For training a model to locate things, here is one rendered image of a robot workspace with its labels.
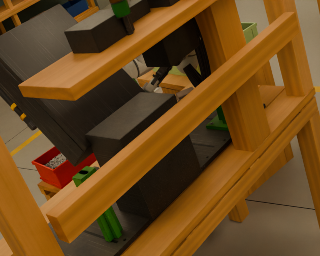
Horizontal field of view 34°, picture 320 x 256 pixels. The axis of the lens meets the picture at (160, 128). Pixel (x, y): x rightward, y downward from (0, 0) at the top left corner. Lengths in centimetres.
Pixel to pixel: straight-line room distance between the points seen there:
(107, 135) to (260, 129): 65
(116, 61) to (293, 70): 107
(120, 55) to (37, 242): 55
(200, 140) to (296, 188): 122
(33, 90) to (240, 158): 90
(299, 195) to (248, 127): 130
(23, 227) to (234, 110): 96
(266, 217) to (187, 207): 132
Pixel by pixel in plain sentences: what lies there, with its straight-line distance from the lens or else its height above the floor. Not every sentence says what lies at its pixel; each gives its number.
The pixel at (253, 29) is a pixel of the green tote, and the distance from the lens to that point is 321.
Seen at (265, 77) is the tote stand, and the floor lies 63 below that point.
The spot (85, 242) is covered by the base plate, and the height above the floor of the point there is 90.
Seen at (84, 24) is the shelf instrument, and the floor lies 162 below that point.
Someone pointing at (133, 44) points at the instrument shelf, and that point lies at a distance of 152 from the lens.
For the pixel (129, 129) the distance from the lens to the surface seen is 174.
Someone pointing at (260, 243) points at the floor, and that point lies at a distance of 302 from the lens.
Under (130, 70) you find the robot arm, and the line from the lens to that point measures 287.
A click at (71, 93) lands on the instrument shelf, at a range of 139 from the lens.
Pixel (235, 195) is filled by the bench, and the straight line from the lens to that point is 203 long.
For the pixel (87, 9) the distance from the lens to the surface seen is 877.
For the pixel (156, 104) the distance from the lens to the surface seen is 185.
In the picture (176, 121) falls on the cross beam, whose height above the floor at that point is 125.
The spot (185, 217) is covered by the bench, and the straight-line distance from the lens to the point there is 187.
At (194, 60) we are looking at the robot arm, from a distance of 236.
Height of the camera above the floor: 197
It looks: 26 degrees down
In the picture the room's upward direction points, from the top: 21 degrees counter-clockwise
